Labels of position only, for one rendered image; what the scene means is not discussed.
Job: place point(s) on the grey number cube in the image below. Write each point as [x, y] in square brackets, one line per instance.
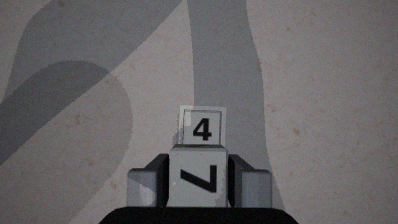
[202, 127]
[198, 175]

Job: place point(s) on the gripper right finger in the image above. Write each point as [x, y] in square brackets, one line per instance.
[248, 187]

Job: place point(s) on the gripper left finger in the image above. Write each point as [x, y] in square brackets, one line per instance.
[149, 186]

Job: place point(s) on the white rectangular tray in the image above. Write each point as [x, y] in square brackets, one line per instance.
[183, 108]

